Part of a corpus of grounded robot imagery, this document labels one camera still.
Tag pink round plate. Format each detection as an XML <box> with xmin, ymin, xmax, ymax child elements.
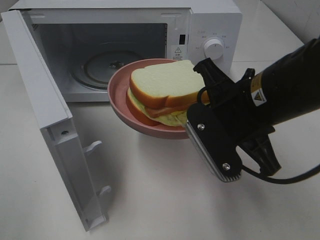
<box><xmin>107</xmin><ymin>58</ymin><xmax>189</xmax><ymax>140</ymax></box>

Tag white bread sandwich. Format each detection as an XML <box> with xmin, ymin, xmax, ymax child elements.
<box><xmin>126</xmin><ymin>60</ymin><xmax>205</xmax><ymax>127</ymax></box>

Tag glass microwave turntable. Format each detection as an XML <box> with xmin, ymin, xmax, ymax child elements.
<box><xmin>69</xmin><ymin>42</ymin><xmax>143</xmax><ymax>90</ymax></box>

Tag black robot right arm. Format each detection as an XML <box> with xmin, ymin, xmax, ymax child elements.
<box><xmin>187</xmin><ymin>38</ymin><xmax>320</xmax><ymax>148</ymax></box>

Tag upper white microwave knob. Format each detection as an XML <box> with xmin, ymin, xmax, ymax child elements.
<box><xmin>203</xmin><ymin>37</ymin><xmax>225</xmax><ymax>60</ymax></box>

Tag white microwave oven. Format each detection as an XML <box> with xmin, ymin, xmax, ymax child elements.
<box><xmin>6</xmin><ymin>0</ymin><xmax>242</xmax><ymax>102</ymax></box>

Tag white microwave door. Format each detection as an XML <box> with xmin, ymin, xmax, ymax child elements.
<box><xmin>1</xmin><ymin>10</ymin><xmax>110</xmax><ymax>231</ymax></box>

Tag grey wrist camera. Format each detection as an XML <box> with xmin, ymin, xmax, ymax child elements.
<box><xmin>185</xmin><ymin>103</ymin><xmax>242</xmax><ymax>183</ymax></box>

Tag black camera cable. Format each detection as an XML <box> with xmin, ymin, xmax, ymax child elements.
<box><xmin>196</xmin><ymin>86</ymin><xmax>320</xmax><ymax>185</ymax></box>

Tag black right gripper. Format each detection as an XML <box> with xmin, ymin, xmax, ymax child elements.
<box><xmin>193</xmin><ymin>58</ymin><xmax>281</xmax><ymax>177</ymax></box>

